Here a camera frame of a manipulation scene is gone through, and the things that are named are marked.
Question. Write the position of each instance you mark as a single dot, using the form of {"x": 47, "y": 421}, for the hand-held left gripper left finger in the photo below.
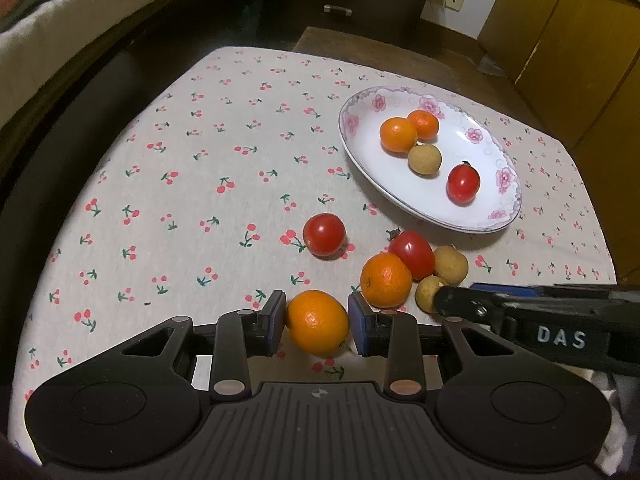
{"x": 277, "y": 317}

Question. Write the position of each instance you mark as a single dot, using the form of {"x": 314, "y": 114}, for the yellow wooden wardrobe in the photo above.
{"x": 590, "y": 60}

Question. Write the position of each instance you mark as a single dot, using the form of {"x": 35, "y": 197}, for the round red tomato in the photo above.
{"x": 324, "y": 235}

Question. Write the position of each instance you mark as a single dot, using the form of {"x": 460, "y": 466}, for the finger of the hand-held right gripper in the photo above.
{"x": 460, "y": 302}
{"x": 500, "y": 290}

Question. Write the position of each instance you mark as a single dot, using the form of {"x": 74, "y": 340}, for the cherry print tablecloth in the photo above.
{"x": 200, "y": 185}

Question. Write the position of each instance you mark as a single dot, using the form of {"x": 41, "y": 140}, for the dark wooden bed frame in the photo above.
{"x": 100, "y": 75}

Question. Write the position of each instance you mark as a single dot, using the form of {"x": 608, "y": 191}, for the oblong red tomato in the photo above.
{"x": 412, "y": 254}

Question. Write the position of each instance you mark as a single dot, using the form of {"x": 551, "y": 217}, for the tan longan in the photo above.
{"x": 424, "y": 159}
{"x": 451, "y": 264}
{"x": 427, "y": 294}

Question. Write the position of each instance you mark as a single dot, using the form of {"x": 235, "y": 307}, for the brown wooden stool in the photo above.
{"x": 360, "y": 50}

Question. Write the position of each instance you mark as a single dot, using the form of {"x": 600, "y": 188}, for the red tomato with stem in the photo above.
{"x": 463, "y": 184}

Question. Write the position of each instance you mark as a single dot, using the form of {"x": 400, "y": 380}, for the orange mandarin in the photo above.
{"x": 386, "y": 280}
{"x": 426, "y": 121}
{"x": 317, "y": 323}
{"x": 398, "y": 134}

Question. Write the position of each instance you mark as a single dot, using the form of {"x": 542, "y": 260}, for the dark wooden nightstand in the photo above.
{"x": 380, "y": 0}

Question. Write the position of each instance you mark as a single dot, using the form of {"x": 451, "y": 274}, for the white floral plate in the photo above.
{"x": 390, "y": 170}

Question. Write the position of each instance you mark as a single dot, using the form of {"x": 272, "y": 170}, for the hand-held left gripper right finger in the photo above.
{"x": 357, "y": 320}

